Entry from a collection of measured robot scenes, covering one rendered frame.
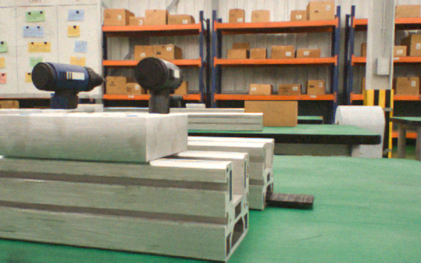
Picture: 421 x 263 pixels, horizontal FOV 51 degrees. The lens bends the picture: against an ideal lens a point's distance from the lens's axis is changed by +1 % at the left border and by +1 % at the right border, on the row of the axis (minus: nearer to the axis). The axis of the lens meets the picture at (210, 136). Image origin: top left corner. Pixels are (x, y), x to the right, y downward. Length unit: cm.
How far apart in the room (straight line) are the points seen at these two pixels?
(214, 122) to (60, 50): 200
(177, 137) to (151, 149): 7
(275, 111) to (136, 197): 222
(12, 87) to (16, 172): 360
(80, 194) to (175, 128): 11
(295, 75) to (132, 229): 1073
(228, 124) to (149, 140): 178
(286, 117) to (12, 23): 251
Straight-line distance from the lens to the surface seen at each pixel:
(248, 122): 215
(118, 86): 1092
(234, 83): 1115
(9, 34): 412
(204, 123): 219
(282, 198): 60
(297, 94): 993
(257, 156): 57
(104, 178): 43
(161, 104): 81
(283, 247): 44
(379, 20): 645
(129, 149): 39
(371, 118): 419
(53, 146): 43
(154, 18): 1066
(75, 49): 380
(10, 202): 49
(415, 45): 1048
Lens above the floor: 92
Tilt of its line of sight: 4 degrees down
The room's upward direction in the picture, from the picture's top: straight up
